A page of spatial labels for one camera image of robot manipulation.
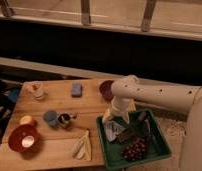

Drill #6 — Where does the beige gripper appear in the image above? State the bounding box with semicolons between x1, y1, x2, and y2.
102;97;130;124

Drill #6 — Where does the white grey towel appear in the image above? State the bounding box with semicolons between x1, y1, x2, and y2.
104;120;124;142

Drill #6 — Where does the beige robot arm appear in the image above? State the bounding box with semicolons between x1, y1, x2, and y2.
102;75;202;171

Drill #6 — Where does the small metal cup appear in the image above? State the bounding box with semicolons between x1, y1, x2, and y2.
58;113;77;129

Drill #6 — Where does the blue plastic cup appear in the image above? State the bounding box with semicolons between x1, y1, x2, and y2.
43;110;58;127

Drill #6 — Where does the clear plastic cup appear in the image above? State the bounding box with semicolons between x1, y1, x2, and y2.
32;82;45;100

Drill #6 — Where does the brown chocolate bar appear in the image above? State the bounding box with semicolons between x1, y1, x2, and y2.
117;128;137;143

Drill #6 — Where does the grey spatula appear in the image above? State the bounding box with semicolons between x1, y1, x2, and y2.
138;112;153;140

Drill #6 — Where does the purple bowl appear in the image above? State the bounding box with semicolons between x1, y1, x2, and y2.
99;80;114;101

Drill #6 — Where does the green plastic tray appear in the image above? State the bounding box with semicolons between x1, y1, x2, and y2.
96;109;171;170

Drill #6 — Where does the bunch of dark grapes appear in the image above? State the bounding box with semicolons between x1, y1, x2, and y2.
122;137;148;161

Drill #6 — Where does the blue sponge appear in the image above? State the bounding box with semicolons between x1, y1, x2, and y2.
71;83;82;97

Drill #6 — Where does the peeled banana skin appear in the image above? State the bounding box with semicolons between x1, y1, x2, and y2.
71;130;92;161

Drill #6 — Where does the red bowl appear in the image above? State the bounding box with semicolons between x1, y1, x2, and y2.
8;124;39;152

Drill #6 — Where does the blue object at left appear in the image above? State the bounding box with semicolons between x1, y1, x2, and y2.
8;88;20;103

